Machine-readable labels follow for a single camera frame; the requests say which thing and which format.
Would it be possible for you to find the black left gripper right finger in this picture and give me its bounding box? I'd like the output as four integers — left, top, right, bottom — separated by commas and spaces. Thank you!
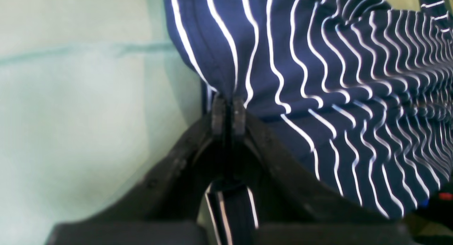
232, 98, 413, 245

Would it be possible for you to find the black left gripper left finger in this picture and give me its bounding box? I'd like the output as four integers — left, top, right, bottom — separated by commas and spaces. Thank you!
46, 97, 227, 245

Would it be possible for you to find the navy white striped T-shirt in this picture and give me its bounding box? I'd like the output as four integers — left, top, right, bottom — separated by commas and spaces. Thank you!
164, 0, 453, 245

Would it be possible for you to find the green table cloth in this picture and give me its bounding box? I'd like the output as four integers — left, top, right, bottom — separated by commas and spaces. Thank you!
0, 0, 202, 245

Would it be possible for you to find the red black blue clamp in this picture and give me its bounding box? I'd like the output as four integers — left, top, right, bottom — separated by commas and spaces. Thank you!
416, 182, 453, 218

